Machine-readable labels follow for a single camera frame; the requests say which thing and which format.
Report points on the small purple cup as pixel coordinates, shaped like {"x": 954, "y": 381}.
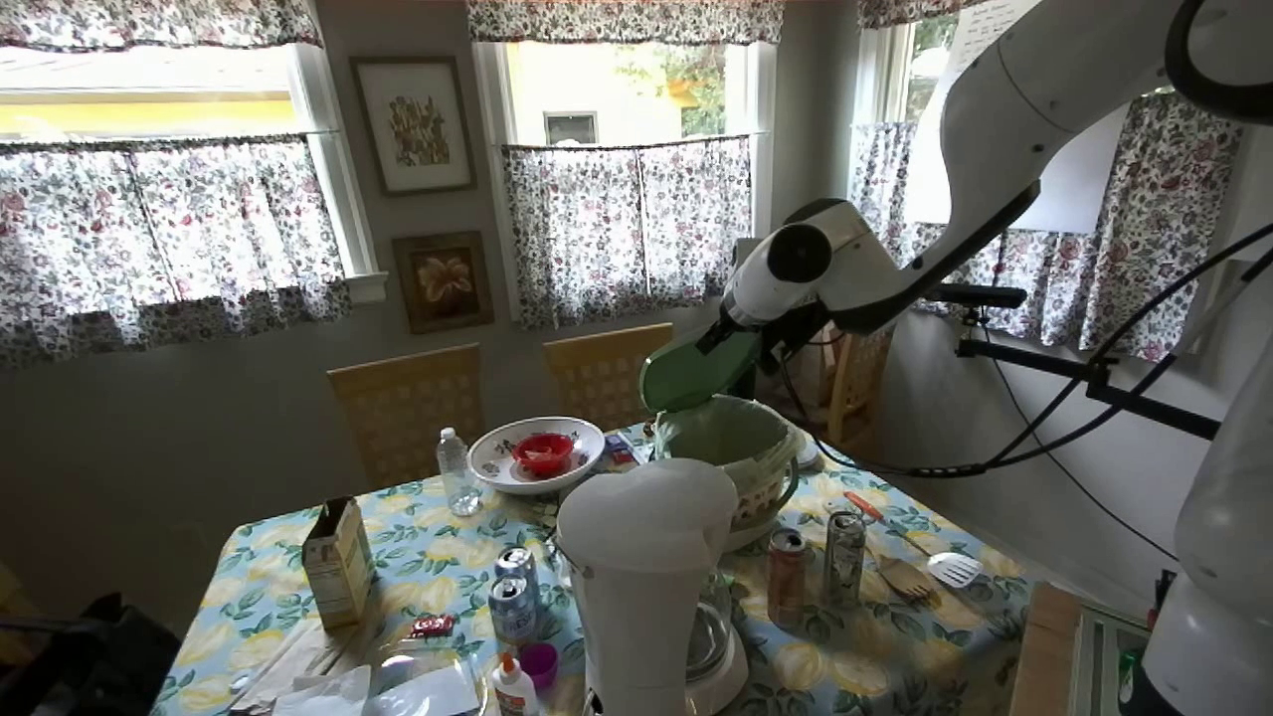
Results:
{"x": 540, "y": 665}

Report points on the orange soda can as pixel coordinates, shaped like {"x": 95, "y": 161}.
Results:
{"x": 786, "y": 580}

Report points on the small dark framed picture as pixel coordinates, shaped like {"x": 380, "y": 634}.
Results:
{"x": 445, "y": 280}

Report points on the white coffee maker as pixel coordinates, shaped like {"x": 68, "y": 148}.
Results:
{"x": 642, "y": 570}

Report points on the floral window valance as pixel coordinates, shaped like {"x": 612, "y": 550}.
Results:
{"x": 161, "y": 22}
{"x": 622, "y": 17}

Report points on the small white plastic object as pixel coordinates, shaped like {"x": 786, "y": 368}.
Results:
{"x": 958, "y": 570}

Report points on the clear plastic water bottle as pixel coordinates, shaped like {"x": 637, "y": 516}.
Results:
{"x": 461, "y": 471}

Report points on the wooden fork spatula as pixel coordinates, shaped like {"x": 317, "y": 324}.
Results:
{"x": 904, "y": 580}

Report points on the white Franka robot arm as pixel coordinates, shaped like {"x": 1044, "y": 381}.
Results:
{"x": 1048, "y": 95}

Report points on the clear plastic bag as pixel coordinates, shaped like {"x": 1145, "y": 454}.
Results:
{"x": 384, "y": 689}

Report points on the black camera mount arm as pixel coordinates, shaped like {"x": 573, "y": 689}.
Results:
{"x": 1101, "y": 385}

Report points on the small white squeeze bottle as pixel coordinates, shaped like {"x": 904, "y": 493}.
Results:
{"x": 516, "y": 689}

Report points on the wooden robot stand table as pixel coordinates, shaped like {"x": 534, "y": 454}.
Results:
{"x": 1048, "y": 650}

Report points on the small red wrapper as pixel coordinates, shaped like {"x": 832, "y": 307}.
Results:
{"x": 433, "y": 627}

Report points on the white round plate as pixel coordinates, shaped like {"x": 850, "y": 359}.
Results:
{"x": 499, "y": 461}

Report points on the wooden lattice chair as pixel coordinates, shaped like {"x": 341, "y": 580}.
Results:
{"x": 858, "y": 385}

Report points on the green bin lid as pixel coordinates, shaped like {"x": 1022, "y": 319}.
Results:
{"x": 697, "y": 371}

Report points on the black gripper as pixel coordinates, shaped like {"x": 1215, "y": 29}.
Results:
{"x": 795, "y": 336}

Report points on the floral window curtain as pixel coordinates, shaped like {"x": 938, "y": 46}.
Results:
{"x": 1154, "y": 223}
{"x": 622, "y": 223}
{"x": 161, "y": 239}

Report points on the blue and white can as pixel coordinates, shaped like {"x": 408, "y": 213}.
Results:
{"x": 516, "y": 603}

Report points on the lemon print tablecloth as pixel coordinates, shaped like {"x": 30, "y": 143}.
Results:
{"x": 422, "y": 560}

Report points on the yellow wooden chair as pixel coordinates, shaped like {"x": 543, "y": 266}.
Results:
{"x": 402, "y": 413}
{"x": 601, "y": 371}

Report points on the framed botanical print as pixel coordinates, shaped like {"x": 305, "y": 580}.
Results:
{"x": 416, "y": 127}

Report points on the black bag on floor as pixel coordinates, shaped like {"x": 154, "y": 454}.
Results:
{"x": 83, "y": 662}

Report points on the silver drink can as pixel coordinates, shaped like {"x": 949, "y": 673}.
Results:
{"x": 846, "y": 560}

